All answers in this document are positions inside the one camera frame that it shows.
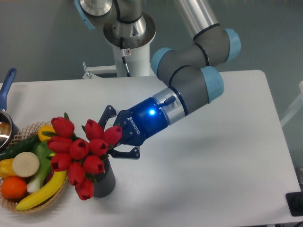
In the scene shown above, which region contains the white frame at right edge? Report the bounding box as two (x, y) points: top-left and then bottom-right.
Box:
(280, 81), (303, 127)

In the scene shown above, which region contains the yellow bell pepper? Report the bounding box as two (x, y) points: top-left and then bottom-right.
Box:
(0, 158), (17, 179)

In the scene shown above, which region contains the yellow squash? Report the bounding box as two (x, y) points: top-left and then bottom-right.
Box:
(38, 125), (56, 142)

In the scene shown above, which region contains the red fruit under banana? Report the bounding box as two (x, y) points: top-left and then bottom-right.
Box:
(45, 172), (54, 184)

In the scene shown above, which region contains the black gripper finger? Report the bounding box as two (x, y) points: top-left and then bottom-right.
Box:
(98, 105), (119, 129)
(108, 146), (140, 159)

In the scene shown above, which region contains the dark grey ribbed vase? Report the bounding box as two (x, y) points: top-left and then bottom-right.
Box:
(93, 158), (116, 198)

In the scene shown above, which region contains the green cucumber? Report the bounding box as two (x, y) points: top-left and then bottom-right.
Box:
(0, 134), (40, 161)

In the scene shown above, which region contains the green bok choy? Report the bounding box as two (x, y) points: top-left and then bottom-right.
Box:
(27, 140), (53, 194)

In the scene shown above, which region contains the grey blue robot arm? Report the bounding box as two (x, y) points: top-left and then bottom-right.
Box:
(74, 0), (241, 159)

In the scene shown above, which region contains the beige round cut vegetable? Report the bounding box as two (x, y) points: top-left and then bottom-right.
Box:
(12, 152), (40, 177)

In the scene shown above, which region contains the woven wicker basket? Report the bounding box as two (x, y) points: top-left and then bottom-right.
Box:
(0, 122), (68, 214)

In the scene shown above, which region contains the black device at table edge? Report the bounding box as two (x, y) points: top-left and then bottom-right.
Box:
(285, 192), (303, 217)

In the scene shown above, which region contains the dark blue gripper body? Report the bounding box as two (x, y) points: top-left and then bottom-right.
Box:
(114, 97), (168, 146)

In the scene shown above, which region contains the orange fruit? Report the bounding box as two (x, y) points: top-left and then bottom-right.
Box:
(0, 176), (27, 199)

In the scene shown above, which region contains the blue handled saucepan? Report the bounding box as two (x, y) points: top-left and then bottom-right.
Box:
(0, 68), (19, 152)

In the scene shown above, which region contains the yellow banana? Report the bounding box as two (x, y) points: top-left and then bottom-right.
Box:
(16, 171), (67, 212)

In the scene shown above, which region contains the black cable on pedestal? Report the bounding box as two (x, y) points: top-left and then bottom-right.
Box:
(119, 37), (132, 78)

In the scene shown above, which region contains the red tulip bouquet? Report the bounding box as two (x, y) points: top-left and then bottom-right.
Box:
(47, 114), (122, 201)

